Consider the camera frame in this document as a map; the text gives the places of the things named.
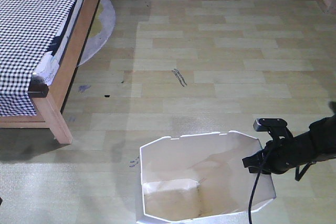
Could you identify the black white checkered bedsheet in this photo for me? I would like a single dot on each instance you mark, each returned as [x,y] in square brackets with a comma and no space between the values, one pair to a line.
[27,29]

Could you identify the white plastic trash bin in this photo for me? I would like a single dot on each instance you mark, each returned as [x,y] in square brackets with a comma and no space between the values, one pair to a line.
[200,178]

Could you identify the white mattress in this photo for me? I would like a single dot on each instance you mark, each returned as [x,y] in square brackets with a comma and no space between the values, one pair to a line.
[48,67]

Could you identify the round grey rug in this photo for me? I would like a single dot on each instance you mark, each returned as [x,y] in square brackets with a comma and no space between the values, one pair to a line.
[101,30]

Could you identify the wooden bed frame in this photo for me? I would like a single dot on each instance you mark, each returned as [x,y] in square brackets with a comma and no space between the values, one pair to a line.
[49,100]

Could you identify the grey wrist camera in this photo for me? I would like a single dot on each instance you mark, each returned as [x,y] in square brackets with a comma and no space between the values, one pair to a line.
[266,124]

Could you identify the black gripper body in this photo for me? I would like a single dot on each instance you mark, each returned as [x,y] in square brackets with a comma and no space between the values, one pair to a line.
[282,153]

